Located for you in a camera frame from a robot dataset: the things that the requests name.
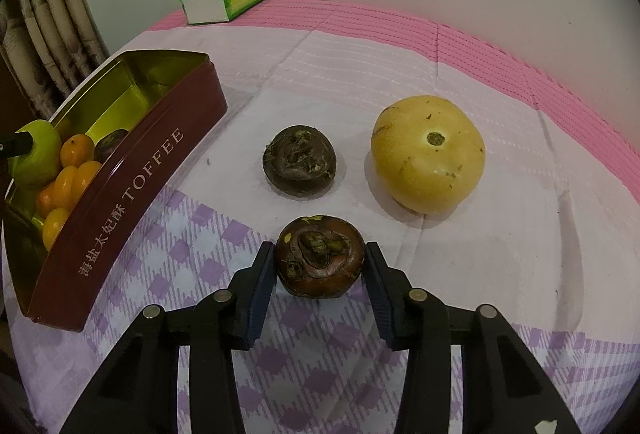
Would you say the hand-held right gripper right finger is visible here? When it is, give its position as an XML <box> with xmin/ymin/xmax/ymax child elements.
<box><xmin>365</xmin><ymin>241</ymin><xmax>583</xmax><ymax>434</ymax></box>

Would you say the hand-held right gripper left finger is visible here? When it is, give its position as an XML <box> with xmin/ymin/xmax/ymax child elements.
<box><xmin>59</xmin><ymin>241</ymin><xmax>278</xmax><ymax>434</ymax></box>

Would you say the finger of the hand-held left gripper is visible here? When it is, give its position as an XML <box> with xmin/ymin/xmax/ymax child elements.
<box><xmin>0</xmin><ymin>134</ymin><xmax>34</xmax><ymax>160</ymax></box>

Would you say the green apple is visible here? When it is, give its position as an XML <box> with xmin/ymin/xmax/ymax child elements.
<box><xmin>11</xmin><ymin>119</ymin><xmax>63</xmax><ymax>187</ymax></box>

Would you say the orange kumquat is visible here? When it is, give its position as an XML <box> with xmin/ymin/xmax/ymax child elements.
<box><xmin>70</xmin><ymin>160</ymin><xmax>103</xmax><ymax>207</ymax></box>
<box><xmin>52</xmin><ymin>165</ymin><xmax>79</xmax><ymax>209</ymax></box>
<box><xmin>35</xmin><ymin>181</ymin><xmax>56</xmax><ymax>217</ymax></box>
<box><xmin>41</xmin><ymin>207</ymin><xmax>71</xmax><ymax>251</ymax></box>
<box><xmin>60</xmin><ymin>134</ymin><xmax>96</xmax><ymax>167</ymax></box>

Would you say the brown water chestnut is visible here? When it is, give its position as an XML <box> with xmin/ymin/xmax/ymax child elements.
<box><xmin>273</xmin><ymin>215</ymin><xmax>366</xmax><ymax>300</ymax></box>

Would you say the dark red candy tin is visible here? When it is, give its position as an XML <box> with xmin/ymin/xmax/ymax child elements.
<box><xmin>2</xmin><ymin>49</ymin><xmax>228</xmax><ymax>332</ymax></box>

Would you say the dark water chestnut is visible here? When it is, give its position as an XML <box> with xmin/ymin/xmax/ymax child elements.
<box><xmin>262</xmin><ymin>125</ymin><xmax>337</xmax><ymax>195</ymax></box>
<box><xmin>94</xmin><ymin>129</ymin><xmax>130</xmax><ymax>163</ymax></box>

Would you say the pink and purple plaid blanket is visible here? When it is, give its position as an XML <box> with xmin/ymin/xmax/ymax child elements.
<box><xmin>2</xmin><ymin>0</ymin><xmax>640</xmax><ymax>434</ymax></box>

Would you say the bamboo print curtain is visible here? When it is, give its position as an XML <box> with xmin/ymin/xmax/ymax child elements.
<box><xmin>0</xmin><ymin>0</ymin><xmax>111</xmax><ymax>125</ymax></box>

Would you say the yellow round pear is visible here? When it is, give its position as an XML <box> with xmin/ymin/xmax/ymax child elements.
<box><xmin>370</xmin><ymin>95</ymin><xmax>487</xmax><ymax>216</ymax></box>

